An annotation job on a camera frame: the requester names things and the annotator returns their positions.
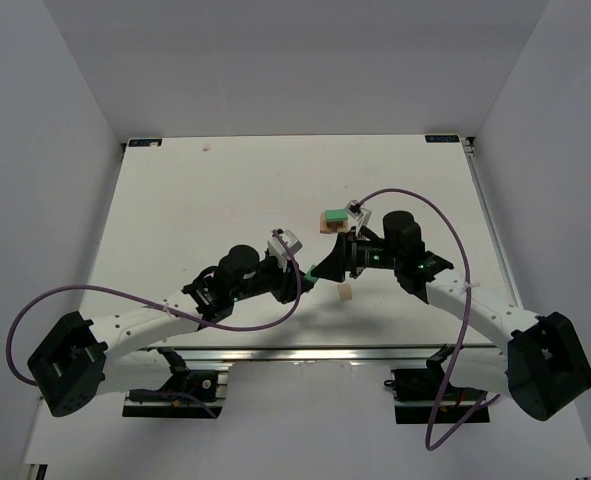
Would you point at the blue corner label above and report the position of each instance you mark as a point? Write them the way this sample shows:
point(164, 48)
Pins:
point(442, 138)
point(144, 142)

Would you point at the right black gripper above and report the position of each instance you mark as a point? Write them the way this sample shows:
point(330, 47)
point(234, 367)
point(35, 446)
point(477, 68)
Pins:
point(351, 253)

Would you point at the right blue corner label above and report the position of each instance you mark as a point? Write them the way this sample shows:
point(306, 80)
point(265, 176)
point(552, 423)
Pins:
point(442, 138)

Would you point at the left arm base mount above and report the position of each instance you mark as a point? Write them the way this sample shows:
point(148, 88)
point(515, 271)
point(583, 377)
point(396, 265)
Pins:
point(167, 383)

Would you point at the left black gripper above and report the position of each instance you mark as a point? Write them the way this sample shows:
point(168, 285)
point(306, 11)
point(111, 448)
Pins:
point(286, 285)

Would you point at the green block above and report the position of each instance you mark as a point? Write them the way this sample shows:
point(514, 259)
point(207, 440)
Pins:
point(309, 276)
point(336, 216)

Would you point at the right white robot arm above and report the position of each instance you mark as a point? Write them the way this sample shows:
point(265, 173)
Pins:
point(539, 363)

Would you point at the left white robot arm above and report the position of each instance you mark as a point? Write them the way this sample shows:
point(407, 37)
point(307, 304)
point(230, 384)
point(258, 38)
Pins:
point(81, 358)

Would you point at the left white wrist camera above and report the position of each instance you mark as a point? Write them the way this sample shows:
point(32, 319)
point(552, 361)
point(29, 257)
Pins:
point(281, 246)

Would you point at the left blue corner label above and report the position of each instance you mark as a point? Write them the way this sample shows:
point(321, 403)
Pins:
point(144, 142)

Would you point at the small light wood block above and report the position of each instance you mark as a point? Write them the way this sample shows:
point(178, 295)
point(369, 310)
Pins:
point(344, 292)

